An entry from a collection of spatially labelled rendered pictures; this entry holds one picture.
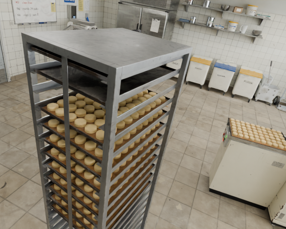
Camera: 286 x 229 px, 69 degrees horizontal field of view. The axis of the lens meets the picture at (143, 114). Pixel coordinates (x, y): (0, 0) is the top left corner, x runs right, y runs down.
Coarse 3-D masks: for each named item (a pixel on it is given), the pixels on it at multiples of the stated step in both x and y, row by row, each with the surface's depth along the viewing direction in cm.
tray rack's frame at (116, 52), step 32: (32, 32) 83; (64, 32) 92; (96, 32) 104; (128, 32) 118; (32, 64) 86; (64, 64) 74; (96, 64) 65; (128, 64) 66; (32, 96) 93; (64, 96) 81; (64, 128) 89
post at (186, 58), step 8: (184, 56) 111; (184, 64) 113; (184, 72) 115; (176, 88) 121; (176, 96) 122; (176, 104) 125; (168, 120) 131; (168, 128) 134; (168, 136) 138; (160, 152) 145; (160, 160) 147; (160, 168) 154; (152, 184) 161; (152, 192) 164; (144, 216) 181; (144, 224) 186
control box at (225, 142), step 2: (226, 126) 244; (228, 126) 244; (226, 128) 241; (228, 128) 240; (226, 130) 238; (228, 130) 236; (224, 132) 245; (228, 132) 232; (224, 134) 241; (226, 134) 233; (228, 134) 228; (222, 136) 248; (224, 136) 239; (226, 138) 228; (224, 140) 233; (226, 140) 227; (228, 140) 226; (224, 142) 231; (226, 142) 228; (224, 144) 230; (226, 144) 229; (224, 146) 231
